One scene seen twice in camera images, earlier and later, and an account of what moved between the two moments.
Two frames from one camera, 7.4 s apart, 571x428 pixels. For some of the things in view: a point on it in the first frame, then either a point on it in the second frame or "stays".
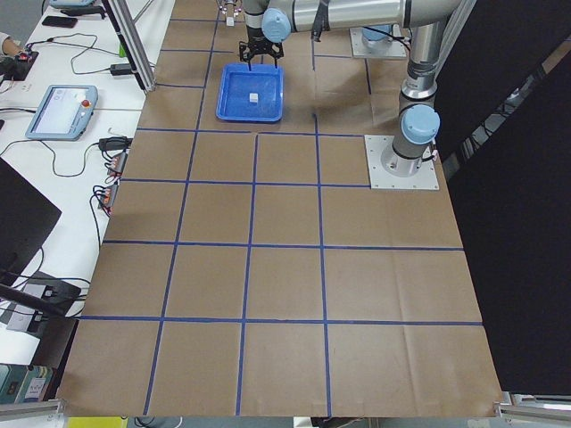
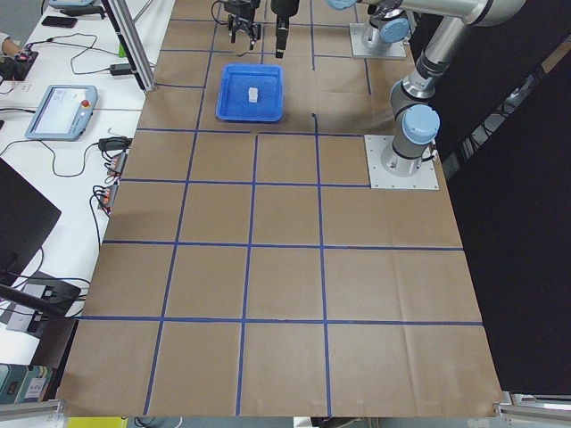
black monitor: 26,221 stays
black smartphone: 60,21 stays
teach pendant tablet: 63,113 stays
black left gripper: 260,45 -> 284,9
